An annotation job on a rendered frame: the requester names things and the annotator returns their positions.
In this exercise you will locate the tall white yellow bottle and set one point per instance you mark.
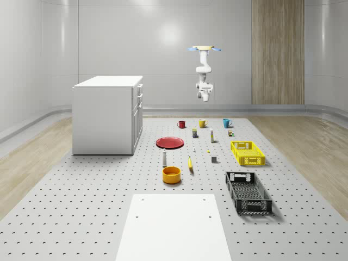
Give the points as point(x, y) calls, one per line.
point(212, 136)

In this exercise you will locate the banana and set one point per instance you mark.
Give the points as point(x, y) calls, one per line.
point(190, 164)

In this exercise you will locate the dark flat-sided can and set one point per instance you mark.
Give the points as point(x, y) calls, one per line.
point(194, 133)

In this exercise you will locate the yellow bowl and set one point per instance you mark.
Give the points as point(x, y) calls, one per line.
point(171, 176)

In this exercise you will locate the grey cube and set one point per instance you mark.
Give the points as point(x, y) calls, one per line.
point(214, 160)

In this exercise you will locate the white cabinet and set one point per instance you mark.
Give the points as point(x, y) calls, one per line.
point(103, 119)

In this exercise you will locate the red plate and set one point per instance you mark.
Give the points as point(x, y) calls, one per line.
point(170, 142)

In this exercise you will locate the yellow basket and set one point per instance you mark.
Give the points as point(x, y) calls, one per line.
point(250, 160)

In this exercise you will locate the blue mug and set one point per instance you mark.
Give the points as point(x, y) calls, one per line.
point(226, 123)

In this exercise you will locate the red mug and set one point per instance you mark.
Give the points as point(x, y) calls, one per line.
point(182, 124)

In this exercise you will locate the puzzle cube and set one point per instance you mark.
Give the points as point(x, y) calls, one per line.
point(230, 133)

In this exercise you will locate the white board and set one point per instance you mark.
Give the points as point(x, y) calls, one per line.
point(174, 231)

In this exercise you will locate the dark grey basket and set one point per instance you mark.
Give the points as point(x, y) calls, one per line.
point(254, 208)

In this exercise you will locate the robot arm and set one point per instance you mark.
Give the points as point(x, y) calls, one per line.
point(203, 69)

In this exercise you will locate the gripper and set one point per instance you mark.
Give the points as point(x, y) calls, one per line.
point(206, 86)

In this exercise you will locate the yellow mug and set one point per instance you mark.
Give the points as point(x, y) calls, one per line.
point(202, 124)

